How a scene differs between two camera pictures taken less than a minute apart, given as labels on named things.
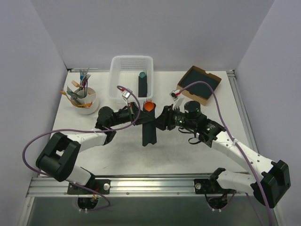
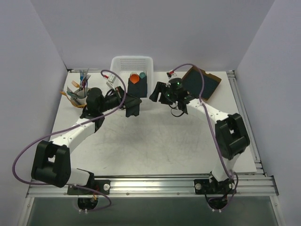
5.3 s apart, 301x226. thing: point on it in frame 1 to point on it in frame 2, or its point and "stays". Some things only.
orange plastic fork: [75, 83] stays
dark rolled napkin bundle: [142, 86] stays
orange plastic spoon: [149, 106] to [134, 78]
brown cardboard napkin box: [199, 92] stays
